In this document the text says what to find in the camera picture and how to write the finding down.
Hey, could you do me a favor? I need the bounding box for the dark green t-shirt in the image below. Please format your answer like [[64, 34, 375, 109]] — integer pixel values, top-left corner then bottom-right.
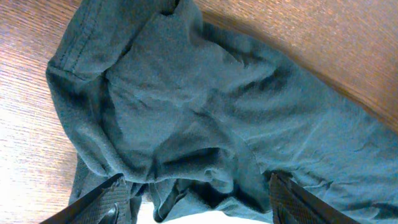
[[46, 0, 397, 223]]

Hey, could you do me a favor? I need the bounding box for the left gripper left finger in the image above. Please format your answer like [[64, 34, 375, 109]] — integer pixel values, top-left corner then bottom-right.
[[40, 174, 129, 224]]

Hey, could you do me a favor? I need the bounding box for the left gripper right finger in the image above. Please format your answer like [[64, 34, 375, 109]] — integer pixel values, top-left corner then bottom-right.
[[269, 173, 359, 224]]

